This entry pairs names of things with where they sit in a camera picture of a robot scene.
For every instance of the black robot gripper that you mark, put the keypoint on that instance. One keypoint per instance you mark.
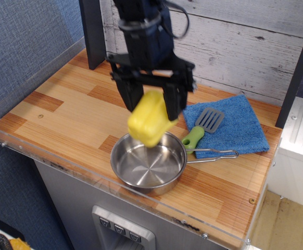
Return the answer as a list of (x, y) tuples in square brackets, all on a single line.
[(150, 47)]

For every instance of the grey toy fridge cabinet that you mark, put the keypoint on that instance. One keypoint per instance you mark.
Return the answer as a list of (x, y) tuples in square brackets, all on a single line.
[(75, 196)]

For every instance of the dark grey left post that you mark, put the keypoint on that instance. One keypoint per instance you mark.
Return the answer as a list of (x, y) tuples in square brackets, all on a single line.
[(93, 32)]

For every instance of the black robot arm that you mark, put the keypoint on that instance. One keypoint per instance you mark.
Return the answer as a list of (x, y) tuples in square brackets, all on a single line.
[(139, 10)]

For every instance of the yellow toy capsicum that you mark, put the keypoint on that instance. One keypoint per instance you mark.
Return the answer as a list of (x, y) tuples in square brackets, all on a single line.
[(149, 120)]

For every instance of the white toy sink unit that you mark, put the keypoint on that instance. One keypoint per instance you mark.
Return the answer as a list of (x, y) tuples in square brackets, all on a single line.
[(285, 177)]

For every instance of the grey spatula with green handle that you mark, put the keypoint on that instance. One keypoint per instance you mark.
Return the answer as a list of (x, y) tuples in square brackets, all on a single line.
[(208, 121)]

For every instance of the silver dispenser button panel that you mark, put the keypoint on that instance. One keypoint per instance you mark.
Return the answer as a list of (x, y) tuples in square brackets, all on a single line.
[(116, 232)]

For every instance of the dark grey post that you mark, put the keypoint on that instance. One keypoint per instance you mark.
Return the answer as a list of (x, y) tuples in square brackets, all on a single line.
[(93, 32), (291, 93)]

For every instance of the blue folded cloth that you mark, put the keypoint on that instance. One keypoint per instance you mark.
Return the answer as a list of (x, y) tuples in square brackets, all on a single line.
[(240, 129)]

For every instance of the dark grey right post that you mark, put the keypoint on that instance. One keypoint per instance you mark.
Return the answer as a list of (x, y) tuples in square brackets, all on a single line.
[(291, 93)]

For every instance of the silver steel pan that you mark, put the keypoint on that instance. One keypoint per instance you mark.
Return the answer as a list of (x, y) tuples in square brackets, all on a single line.
[(157, 170)]

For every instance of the clear acrylic table guard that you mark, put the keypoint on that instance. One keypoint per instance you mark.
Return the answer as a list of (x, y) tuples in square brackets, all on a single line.
[(55, 109)]

